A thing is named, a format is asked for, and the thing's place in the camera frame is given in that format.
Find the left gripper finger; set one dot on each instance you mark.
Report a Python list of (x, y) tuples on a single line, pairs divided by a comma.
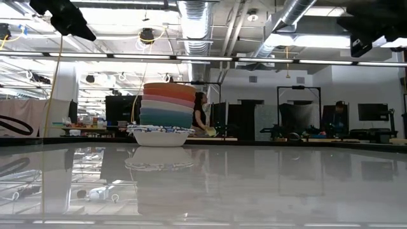
[(74, 27)]

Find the orange bowl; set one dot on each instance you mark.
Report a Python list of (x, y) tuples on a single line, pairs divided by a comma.
[(168, 86)]

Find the coral red bowl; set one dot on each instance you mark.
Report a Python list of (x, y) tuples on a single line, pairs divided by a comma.
[(165, 93)]

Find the pink bowl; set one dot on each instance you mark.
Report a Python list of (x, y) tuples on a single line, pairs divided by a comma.
[(162, 99)]

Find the black round ceiling fixture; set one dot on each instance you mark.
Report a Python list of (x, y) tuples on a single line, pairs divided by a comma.
[(147, 35)]

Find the black monitor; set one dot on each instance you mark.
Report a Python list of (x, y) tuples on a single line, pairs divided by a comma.
[(121, 109), (372, 112)]

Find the person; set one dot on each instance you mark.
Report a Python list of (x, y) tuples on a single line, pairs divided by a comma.
[(339, 109), (198, 114)]

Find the beige cloth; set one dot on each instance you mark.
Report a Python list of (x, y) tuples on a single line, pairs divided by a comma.
[(38, 117)]

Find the overhead strip light bar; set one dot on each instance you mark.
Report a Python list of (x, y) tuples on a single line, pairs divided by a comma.
[(203, 58)]

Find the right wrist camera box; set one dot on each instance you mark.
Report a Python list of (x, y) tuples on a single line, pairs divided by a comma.
[(359, 47)]

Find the silver ventilation duct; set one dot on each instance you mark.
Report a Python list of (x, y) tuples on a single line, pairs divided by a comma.
[(295, 12), (194, 28)]

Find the black metal table frame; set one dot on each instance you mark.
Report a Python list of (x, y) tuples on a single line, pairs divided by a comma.
[(63, 140)]

